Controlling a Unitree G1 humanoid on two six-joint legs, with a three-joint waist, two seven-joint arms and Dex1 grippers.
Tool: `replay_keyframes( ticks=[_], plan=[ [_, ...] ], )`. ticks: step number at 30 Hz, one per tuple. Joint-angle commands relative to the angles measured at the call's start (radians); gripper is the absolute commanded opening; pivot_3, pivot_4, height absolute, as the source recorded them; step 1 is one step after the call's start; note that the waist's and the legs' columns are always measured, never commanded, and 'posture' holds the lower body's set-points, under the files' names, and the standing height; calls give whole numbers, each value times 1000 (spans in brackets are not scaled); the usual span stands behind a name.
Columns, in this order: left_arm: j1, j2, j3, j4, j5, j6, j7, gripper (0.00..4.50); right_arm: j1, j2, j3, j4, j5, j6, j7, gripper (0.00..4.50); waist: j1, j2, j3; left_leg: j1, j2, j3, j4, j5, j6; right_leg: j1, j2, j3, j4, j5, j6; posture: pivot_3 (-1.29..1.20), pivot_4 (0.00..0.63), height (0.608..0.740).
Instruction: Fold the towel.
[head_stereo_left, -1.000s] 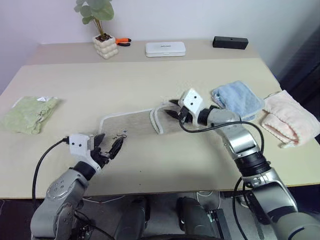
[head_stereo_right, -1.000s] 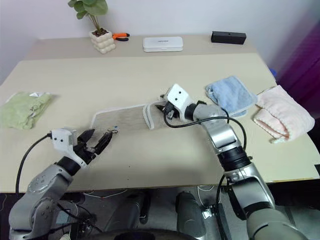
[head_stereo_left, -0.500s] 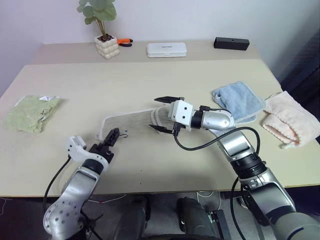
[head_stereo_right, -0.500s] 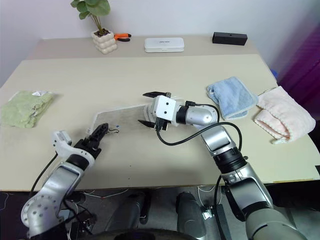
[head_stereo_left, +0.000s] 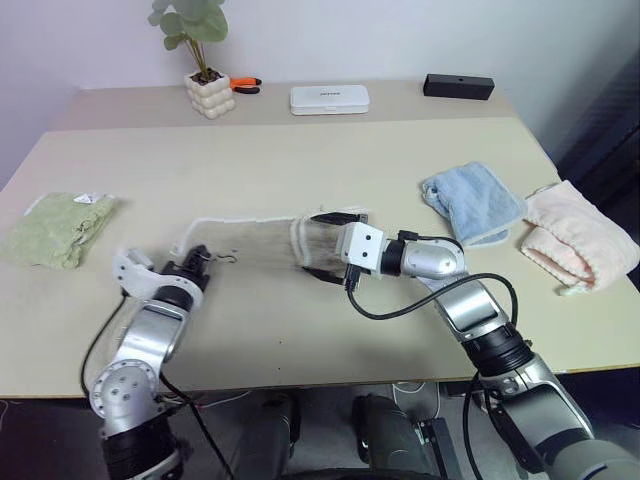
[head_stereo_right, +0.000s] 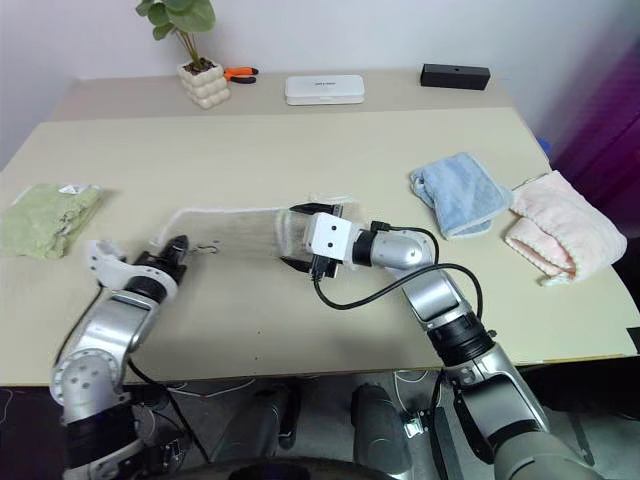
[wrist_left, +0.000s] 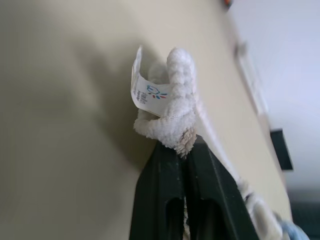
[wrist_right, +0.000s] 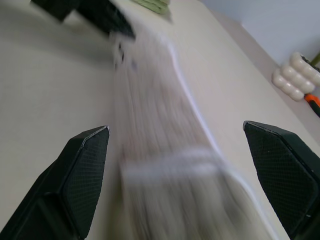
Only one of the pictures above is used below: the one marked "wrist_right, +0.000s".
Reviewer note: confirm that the beige towel with white stripes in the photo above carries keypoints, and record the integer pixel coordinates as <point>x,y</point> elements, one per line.
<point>172,150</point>

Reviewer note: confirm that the folded green towel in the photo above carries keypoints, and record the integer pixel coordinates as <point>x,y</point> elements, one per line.
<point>153,5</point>

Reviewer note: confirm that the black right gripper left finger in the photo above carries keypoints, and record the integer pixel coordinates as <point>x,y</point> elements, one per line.
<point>62,190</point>

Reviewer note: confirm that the finger of the black smooth left gripper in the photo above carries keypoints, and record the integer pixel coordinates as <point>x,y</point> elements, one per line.
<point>53,7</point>

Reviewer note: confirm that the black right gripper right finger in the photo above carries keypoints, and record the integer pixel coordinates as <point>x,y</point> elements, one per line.
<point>282,172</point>

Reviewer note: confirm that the finger of the black ribbed left gripper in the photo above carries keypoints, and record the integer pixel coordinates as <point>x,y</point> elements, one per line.
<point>105,15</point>

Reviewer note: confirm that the orange and black tool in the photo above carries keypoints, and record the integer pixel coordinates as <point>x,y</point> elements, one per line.
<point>313,101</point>

